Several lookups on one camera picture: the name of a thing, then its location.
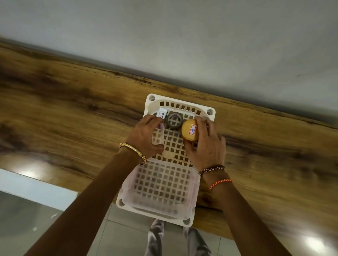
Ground person's left hand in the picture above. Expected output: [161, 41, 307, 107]
[125, 114, 165, 159]

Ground person's right hand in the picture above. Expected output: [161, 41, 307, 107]
[182, 117, 227, 172]

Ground small white pink packet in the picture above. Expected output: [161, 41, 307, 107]
[155, 108, 169, 121]

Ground orange braided bracelet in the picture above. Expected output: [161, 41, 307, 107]
[208, 178, 233, 191]

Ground white box under table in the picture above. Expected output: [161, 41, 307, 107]
[0, 168, 80, 212]

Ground grey tape roll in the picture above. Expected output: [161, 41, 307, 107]
[165, 111, 184, 130]

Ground gold bracelet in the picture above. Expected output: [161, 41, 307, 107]
[118, 141, 149, 165]

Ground person's left forearm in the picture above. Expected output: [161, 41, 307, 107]
[24, 153, 146, 256]

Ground brown beaded bracelet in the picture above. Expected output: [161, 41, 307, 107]
[198, 164, 226, 177]

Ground orange round jar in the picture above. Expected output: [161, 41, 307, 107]
[181, 119, 199, 142]

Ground clear container with red handles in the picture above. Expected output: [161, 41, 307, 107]
[117, 157, 202, 221]

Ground white plastic lattice basket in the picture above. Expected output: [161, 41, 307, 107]
[115, 93, 217, 228]

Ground person's right forearm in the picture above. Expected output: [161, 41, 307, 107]
[203, 171, 293, 256]

